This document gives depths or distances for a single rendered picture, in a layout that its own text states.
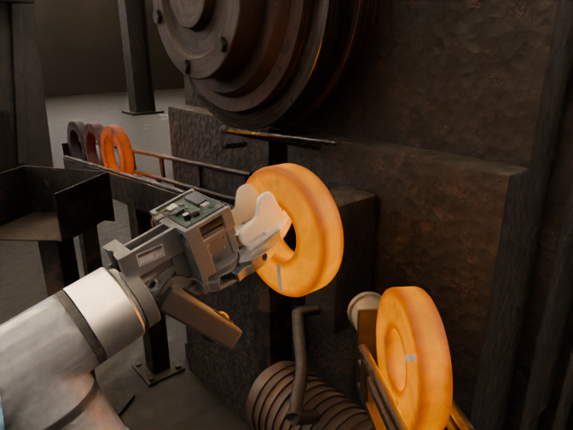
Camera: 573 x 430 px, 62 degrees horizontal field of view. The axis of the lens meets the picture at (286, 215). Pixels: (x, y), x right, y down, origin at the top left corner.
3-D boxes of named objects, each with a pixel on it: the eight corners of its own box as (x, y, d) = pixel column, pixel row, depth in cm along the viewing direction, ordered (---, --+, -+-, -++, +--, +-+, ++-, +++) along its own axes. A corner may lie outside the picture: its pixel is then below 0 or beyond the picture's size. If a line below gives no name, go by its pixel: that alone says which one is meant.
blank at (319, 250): (253, 159, 62) (232, 162, 60) (343, 168, 50) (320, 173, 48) (263, 271, 66) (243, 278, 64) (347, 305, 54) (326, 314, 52)
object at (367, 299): (385, 327, 71) (387, 289, 70) (406, 359, 63) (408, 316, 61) (346, 329, 71) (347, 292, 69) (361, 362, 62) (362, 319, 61)
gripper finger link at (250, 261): (287, 235, 51) (222, 280, 46) (291, 246, 51) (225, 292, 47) (260, 222, 54) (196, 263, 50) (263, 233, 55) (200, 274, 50)
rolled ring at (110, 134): (95, 133, 156) (105, 132, 158) (109, 188, 157) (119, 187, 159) (113, 119, 141) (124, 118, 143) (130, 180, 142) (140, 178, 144)
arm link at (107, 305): (118, 373, 42) (84, 331, 48) (162, 341, 45) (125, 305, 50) (82, 311, 38) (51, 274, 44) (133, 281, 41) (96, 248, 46)
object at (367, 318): (410, 381, 63) (414, 305, 61) (412, 384, 63) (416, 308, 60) (355, 385, 63) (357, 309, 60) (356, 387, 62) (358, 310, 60)
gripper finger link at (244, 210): (285, 170, 54) (220, 207, 49) (295, 213, 57) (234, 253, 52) (268, 164, 56) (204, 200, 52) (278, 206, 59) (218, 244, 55)
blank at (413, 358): (410, 425, 58) (384, 427, 58) (394, 296, 63) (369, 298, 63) (465, 444, 43) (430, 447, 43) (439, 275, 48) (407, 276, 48)
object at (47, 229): (65, 382, 155) (24, 165, 130) (137, 396, 149) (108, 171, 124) (17, 428, 136) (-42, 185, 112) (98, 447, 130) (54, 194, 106)
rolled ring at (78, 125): (78, 120, 168) (88, 119, 170) (63, 121, 181) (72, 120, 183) (88, 172, 172) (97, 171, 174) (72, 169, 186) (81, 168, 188)
